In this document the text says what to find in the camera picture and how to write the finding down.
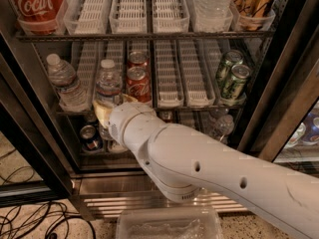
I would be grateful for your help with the stainless steel fridge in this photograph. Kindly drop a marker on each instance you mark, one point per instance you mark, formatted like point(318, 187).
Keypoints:
point(100, 185)

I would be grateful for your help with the rear red cola can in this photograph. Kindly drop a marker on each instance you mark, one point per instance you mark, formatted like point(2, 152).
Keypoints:
point(138, 59)

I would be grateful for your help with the rear blue soda can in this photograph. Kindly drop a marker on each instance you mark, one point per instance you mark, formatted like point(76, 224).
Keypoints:
point(91, 119)

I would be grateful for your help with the clear plastic floor bin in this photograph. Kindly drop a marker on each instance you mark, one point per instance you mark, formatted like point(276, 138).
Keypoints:
point(169, 223)

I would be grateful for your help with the blue soda can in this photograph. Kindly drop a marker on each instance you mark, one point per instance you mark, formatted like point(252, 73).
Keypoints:
point(90, 138)
point(91, 119)

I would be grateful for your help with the blue can behind door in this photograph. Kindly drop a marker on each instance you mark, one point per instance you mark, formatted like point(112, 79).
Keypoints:
point(311, 134)

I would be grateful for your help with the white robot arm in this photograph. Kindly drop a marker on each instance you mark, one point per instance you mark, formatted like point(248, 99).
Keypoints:
point(181, 161)

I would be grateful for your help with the red cola can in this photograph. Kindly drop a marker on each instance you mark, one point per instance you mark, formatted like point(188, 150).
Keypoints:
point(138, 84)
point(138, 59)

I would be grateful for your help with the green soda can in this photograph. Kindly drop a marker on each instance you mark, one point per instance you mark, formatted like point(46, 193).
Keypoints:
point(235, 82)
point(228, 60)

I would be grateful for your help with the front red cola can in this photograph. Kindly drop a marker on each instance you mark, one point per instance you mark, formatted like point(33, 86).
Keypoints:
point(138, 84)

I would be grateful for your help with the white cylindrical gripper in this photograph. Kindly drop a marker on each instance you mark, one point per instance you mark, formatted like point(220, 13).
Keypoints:
point(127, 120)

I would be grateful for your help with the rear orange soda can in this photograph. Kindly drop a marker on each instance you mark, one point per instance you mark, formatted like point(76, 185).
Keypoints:
point(166, 116)

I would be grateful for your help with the front blue soda can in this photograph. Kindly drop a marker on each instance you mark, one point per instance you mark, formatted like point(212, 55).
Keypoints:
point(90, 138)

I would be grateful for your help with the large clear water bottle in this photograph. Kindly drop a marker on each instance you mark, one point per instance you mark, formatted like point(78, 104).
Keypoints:
point(213, 15)

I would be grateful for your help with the front green soda can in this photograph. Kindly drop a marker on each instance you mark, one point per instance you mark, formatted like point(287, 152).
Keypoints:
point(235, 82)

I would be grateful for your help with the bottom shelf water bottle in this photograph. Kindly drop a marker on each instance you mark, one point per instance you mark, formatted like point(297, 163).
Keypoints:
point(222, 128)

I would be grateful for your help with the white can behind door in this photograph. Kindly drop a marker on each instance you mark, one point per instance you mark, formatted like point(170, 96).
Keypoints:
point(298, 133)

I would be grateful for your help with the rear green soda can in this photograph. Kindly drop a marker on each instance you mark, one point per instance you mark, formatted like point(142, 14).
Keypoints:
point(228, 60)

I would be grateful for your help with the large red cola bottle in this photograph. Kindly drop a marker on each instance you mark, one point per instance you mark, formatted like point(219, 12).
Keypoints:
point(40, 17)

